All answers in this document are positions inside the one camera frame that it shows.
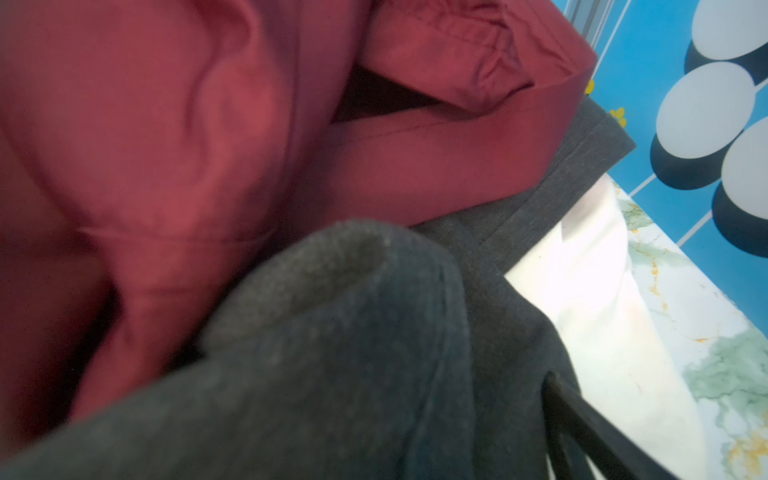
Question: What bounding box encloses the maroon cloth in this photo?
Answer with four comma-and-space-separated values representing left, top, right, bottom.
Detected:
1, 1, 597, 459

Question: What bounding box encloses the white cartoon print cloth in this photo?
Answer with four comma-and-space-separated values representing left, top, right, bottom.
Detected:
505, 176, 708, 479

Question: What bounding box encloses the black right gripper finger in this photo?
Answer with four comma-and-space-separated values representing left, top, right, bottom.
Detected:
541, 372, 675, 479

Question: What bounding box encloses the dark grey cloth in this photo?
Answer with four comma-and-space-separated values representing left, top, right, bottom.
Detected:
1, 100, 634, 479

